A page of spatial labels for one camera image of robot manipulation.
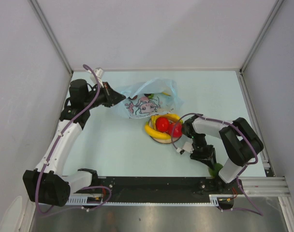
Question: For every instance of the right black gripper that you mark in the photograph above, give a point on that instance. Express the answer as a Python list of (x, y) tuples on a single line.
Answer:
[(210, 153)]

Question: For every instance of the aluminium corner post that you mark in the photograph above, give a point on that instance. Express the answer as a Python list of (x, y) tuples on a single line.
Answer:
[(262, 33), (50, 34)]

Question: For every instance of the left aluminium corner post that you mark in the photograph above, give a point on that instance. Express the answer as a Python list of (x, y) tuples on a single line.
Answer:
[(50, 34)]

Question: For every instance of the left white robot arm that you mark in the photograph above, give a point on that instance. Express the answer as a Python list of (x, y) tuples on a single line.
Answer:
[(72, 121)]

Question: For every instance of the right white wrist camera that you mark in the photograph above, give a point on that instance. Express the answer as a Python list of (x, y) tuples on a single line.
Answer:
[(187, 147)]

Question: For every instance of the yellow fake banana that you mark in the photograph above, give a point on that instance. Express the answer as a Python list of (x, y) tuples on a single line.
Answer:
[(156, 134)]

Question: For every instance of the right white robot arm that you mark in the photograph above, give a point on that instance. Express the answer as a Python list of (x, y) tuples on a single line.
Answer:
[(240, 141)]

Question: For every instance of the right aluminium corner post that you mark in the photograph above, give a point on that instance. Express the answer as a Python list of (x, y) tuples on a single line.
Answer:
[(262, 33)]

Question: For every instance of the aluminium frame front rail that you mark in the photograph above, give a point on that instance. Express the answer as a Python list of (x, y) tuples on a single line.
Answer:
[(258, 186)]

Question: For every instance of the white plate with red characters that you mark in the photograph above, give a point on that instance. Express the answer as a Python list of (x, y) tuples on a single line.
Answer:
[(163, 141)]

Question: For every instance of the light blue plastic bag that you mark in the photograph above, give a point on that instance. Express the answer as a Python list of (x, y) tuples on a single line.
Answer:
[(165, 99)]

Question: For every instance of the white slotted cable duct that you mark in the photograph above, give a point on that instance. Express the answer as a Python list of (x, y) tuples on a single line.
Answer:
[(127, 200)]

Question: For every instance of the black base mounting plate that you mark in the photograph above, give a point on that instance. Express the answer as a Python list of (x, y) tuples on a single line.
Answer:
[(166, 186)]

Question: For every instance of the red fake pepper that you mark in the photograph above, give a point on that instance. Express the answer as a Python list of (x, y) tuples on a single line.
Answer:
[(175, 129)]

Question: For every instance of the red fake apple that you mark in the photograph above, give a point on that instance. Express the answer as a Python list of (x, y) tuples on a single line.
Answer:
[(162, 124)]

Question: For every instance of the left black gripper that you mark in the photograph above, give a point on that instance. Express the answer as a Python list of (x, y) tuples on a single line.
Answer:
[(111, 97)]

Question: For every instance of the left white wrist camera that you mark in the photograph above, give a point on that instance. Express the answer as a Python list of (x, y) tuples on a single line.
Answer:
[(99, 74)]

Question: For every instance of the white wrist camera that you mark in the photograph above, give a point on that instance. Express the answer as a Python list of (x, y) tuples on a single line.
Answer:
[(187, 147), (99, 74)]

